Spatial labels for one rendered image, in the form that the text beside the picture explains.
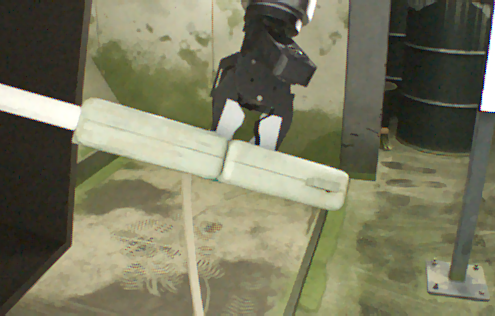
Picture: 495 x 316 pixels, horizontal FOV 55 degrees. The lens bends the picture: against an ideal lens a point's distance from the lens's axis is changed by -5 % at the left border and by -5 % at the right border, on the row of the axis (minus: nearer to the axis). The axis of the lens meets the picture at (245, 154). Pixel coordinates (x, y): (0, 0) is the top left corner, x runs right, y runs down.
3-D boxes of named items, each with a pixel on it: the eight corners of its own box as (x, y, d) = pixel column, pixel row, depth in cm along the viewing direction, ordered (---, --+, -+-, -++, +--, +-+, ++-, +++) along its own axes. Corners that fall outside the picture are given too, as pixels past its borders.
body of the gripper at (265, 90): (258, 119, 67) (282, 35, 68) (287, 117, 59) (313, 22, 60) (205, 101, 64) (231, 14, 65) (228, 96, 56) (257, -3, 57)
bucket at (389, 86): (392, 135, 311) (396, 91, 301) (346, 131, 319) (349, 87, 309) (393, 121, 339) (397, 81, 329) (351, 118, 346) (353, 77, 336)
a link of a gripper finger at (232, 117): (204, 177, 63) (234, 110, 64) (219, 181, 57) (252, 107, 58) (182, 166, 61) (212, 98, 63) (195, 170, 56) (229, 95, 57)
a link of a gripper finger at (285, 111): (282, 152, 61) (291, 81, 62) (287, 153, 60) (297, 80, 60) (246, 146, 60) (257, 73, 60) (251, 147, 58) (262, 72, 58)
